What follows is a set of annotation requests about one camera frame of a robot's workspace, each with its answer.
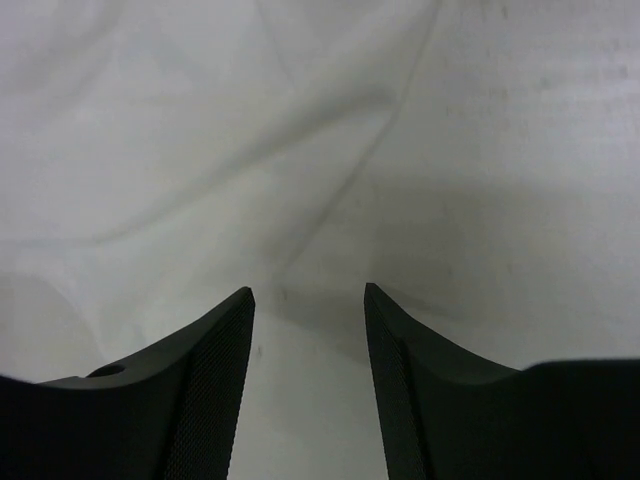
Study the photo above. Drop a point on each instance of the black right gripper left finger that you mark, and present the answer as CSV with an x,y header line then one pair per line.
x,y
168,411

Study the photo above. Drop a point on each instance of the white tank top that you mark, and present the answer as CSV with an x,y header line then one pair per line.
x,y
478,160

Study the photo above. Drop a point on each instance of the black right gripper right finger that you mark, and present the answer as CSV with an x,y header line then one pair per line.
x,y
447,413

